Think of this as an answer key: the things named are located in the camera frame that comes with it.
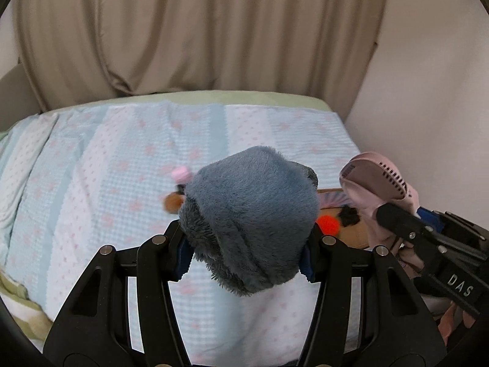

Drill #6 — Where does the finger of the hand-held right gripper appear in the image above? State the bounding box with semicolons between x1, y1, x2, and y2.
376;202;448;256

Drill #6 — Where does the orange pompom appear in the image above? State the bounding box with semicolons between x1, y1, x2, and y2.
315;215;341;236

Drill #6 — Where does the brown cardboard box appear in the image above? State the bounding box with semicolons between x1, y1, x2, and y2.
315;187;373;250

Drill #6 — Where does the beige curtain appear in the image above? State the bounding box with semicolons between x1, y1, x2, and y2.
13;0;391;112

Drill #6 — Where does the small brown toy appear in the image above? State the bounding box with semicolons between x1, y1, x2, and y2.
164;193;186;212

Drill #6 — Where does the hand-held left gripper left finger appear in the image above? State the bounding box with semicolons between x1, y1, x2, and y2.
43;220;196;367

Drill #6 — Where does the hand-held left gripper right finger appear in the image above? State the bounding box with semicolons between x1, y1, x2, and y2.
297;225;447;367

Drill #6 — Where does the blue-grey plush toy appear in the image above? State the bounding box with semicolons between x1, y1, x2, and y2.
178;146;321;297

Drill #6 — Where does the black fuzzy toy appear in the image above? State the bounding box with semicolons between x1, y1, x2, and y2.
338;206;361;227

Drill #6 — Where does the light blue star-print blanket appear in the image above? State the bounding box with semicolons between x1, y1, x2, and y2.
0;100;362;365

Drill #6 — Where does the pink fabric cap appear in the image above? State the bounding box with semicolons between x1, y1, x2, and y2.
339;152;425;278

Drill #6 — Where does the green bed sheet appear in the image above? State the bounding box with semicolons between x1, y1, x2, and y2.
0;90;334;143

